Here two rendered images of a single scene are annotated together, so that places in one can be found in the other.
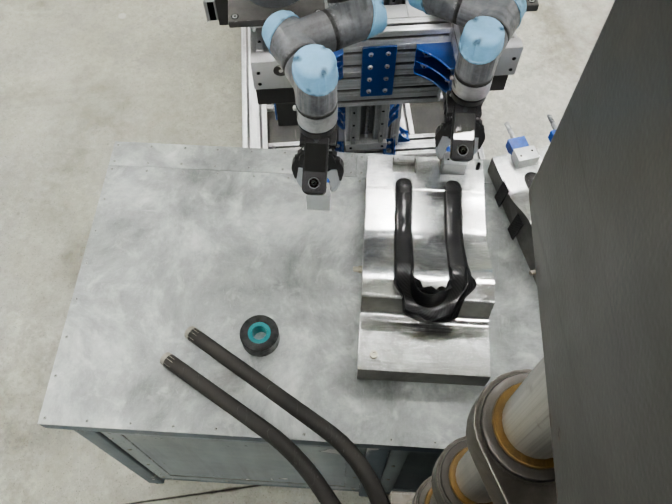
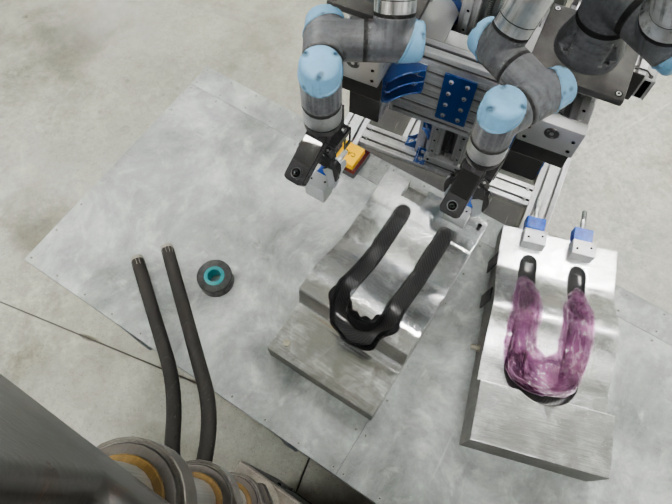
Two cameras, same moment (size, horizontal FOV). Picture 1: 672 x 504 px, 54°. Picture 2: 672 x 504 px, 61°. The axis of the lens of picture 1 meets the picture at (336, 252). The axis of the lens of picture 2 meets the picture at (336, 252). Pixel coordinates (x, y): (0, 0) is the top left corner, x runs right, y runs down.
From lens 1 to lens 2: 0.40 m
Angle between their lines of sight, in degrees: 14
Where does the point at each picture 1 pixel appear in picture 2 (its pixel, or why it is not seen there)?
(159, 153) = (233, 91)
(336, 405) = (240, 367)
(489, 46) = (500, 118)
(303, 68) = (303, 64)
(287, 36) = (316, 30)
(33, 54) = not seen: outside the picture
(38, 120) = (215, 28)
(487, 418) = not seen: hidden behind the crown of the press
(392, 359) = (299, 355)
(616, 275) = not seen: outside the picture
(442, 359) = (340, 378)
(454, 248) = (410, 289)
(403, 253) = (361, 271)
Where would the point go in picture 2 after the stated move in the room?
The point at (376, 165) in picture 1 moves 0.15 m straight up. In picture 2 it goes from (390, 183) to (396, 145)
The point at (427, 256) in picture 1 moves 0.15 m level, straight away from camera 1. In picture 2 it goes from (378, 284) to (426, 239)
